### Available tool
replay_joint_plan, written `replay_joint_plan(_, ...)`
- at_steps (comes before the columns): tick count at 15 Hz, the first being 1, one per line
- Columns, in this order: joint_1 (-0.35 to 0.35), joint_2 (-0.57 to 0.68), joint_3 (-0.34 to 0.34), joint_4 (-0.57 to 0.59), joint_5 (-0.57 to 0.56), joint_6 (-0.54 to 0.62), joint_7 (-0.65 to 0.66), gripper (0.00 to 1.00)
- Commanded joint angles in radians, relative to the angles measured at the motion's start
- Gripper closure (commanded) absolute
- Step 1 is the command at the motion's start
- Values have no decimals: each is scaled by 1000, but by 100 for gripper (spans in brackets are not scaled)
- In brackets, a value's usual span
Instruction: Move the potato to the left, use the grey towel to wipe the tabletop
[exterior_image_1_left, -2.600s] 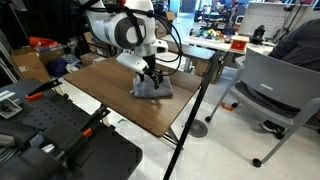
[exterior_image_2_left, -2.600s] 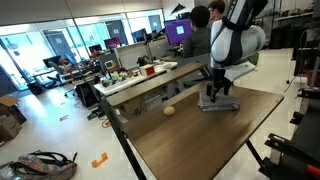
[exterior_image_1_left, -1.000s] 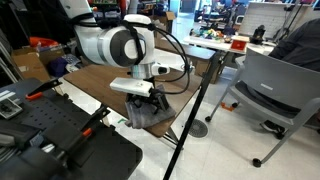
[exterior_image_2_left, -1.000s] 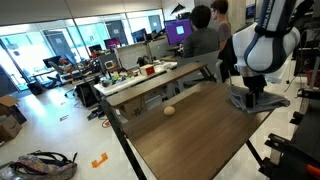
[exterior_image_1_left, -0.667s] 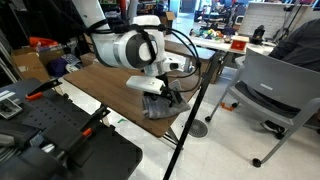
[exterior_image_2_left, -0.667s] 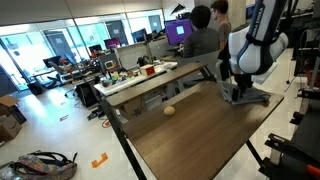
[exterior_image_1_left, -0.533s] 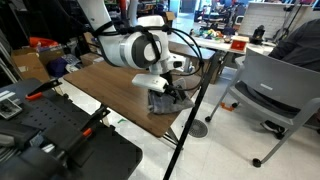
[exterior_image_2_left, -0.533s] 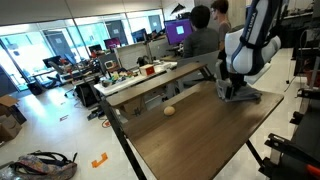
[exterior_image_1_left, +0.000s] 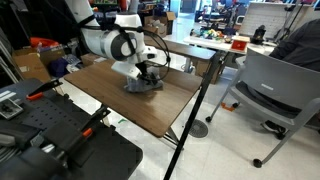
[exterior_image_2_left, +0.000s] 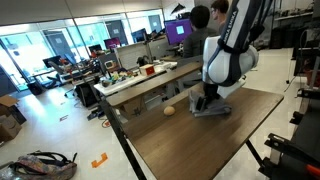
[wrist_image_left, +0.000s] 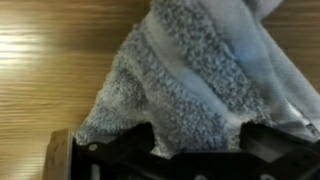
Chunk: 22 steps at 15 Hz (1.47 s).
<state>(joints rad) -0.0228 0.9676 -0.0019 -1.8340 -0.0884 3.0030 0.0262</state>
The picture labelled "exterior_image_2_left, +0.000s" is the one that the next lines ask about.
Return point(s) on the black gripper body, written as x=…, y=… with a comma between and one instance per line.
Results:
x=211, y=90

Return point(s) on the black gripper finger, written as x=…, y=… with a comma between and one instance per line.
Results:
x=200, y=103

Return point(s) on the grey terry towel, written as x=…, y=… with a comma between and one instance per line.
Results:
x=213, y=108

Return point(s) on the tan potato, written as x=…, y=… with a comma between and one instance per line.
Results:
x=169, y=110

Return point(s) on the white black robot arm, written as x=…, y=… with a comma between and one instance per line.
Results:
x=233, y=43

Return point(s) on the long wooden bench table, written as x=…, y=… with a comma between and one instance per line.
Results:
x=150, y=85

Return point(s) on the seated person dark shirt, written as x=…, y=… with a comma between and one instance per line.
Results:
x=196, y=36

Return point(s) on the red box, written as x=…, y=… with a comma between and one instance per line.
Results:
x=147, y=70

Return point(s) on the cardboard box under bench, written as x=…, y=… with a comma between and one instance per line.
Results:
x=133, y=107

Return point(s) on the large computer monitor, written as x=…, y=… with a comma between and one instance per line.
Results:
x=178, y=31

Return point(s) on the white table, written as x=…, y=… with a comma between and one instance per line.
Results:
x=133, y=81

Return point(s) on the black desktop device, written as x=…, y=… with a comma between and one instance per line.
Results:
x=143, y=60

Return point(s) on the metal table leg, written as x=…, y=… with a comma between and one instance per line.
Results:
x=254, y=152

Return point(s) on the standing person head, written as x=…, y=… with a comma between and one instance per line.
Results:
x=220, y=11

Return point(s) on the white partition panel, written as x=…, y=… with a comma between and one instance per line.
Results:
x=131, y=55

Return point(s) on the black metal pole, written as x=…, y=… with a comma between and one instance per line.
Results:
x=120, y=133

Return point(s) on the colourful toy pile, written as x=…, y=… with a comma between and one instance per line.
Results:
x=118, y=77

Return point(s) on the dark monitor on partition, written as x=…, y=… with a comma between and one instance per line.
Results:
x=139, y=35

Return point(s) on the small white orange device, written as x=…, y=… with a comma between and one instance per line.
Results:
x=109, y=64

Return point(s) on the black storage shelf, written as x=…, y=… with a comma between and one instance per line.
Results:
x=290, y=30

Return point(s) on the pink screen monitor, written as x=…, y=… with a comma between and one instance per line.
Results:
x=112, y=43

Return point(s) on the black bag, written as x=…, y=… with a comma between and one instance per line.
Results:
x=86, y=95

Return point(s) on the small dark monitor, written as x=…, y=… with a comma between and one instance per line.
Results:
x=95, y=48

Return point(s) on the black office chair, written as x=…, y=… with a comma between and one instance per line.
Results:
x=55, y=68

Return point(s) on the black trash bin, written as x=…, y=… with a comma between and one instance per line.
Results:
x=35, y=88

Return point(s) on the patterned backpack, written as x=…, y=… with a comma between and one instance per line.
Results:
x=43, y=166

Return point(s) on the open cardboard box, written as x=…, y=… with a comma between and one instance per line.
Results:
x=10, y=105

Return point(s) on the small cardboard box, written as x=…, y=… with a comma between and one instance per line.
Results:
x=8, y=128

